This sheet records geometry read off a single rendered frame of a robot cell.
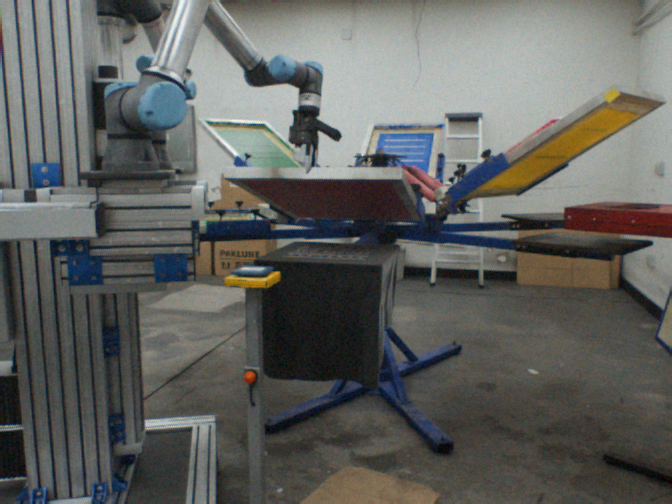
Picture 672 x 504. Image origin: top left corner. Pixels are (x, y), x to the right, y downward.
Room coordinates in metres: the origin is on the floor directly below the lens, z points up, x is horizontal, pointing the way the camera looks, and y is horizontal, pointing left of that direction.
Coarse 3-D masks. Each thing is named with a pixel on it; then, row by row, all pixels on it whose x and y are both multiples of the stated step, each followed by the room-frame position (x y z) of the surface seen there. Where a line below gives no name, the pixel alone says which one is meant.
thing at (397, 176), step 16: (224, 176) 1.95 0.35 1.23; (240, 176) 1.94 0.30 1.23; (256, 176) 1.92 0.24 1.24; (272, 176) 1.91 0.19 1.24; (288, 176) 1.90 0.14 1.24; (304, 176) 1.89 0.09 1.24; (320, 176) 1.87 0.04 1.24; (336, 176) 1.86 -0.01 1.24; (352, 176) 1.85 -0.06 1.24; (368, 176) 1.84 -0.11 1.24; (384, 176) 1.83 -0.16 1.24; (400, 176) 1.81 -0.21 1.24; (256, 192) 2.16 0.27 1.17; (400, 192) 2.00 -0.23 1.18
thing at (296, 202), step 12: (264, 192) 2.14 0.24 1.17; (276, 192) 2.13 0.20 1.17; (288, 192) 2.11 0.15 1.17; (300, 192) 2.10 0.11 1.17; (312, 192) 2.09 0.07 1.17; (324, 192) 2.08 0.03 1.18; (288, 204) 2.35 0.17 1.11; (300, 204) 2.34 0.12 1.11; (312, 204) 2.32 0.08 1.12; (324, 204) 2.30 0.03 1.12; (336, 204) 2.29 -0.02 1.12; (300, 216) 2.63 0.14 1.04; (312, 216) 2.61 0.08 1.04; (324, 216) 2.59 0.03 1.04; (336, 216) 2.57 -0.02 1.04; (348, 216) 2.55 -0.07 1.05
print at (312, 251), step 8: (304, 248) 2.26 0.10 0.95; (312, 248) 2.26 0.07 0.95; (320, 248) 2.26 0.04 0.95; (328, 248) 2.26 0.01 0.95; (336, 248) 2.26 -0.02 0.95; (344, 248) 2.26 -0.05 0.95; (352, 248) 2.26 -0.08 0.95; (360, 248) 2.26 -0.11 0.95; (368, 248) 2.26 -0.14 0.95; (376, 248) 2.26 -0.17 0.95; (288, 256) 2.07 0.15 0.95; (296, 256) 2.07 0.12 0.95; (304, 256) 2.07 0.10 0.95; (312, 256) 2.07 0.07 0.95; (320, 256) 2.07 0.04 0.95; (328, 256) 2.07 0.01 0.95; (336, 256) 2.07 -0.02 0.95; (344, 256) 2.07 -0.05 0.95; (352, 256) 2.07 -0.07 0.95; (360, 256) 2.07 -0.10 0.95
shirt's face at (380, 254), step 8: (280, 248) 2.26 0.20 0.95; (288, 248) 2.26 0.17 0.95; (296, 248) 2.26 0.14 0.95; (384, 248) 2.26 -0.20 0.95; (392, 248) 2.26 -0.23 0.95; (264, 256) 2.07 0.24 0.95; (272, 256) 2.07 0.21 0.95; (280, 256) 2.07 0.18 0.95; (368, 256) 2.07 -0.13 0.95; (376, 256) 2.07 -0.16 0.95; (384, 256) 2.07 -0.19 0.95
